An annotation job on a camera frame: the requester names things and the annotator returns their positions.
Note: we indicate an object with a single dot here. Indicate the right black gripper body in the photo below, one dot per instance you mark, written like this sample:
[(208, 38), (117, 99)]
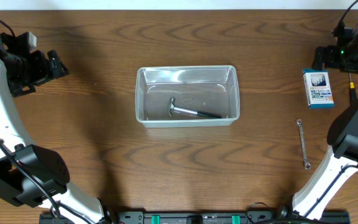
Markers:
[(322, 54)]

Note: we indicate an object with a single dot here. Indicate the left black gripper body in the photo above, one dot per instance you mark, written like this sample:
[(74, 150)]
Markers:
[(52, 64)]

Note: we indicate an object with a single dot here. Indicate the clear plastic storage container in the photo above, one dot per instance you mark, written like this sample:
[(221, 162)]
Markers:
[(209, 88)]

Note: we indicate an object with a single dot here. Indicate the small black-handled hammer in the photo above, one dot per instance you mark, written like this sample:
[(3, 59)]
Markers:
[(172, 108)]

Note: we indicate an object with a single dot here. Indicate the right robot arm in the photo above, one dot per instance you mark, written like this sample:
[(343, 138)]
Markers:
[(341, 159)]

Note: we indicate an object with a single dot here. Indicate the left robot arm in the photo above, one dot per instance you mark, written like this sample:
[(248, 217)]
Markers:
[(29, 174)]

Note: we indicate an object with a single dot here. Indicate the black yellow screwdriver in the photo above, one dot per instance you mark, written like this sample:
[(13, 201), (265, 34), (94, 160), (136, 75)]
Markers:
[(352, 90)]

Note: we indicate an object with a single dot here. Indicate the blue white screw box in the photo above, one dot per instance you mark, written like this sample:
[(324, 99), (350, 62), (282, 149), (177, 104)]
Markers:
[(318, 89)]

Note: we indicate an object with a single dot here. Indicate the silver combination wrench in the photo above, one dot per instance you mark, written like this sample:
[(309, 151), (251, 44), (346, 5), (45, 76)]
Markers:
[(306, 162)]

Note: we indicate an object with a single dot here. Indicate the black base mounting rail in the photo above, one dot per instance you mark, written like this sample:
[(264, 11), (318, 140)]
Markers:
[(252, 216)]

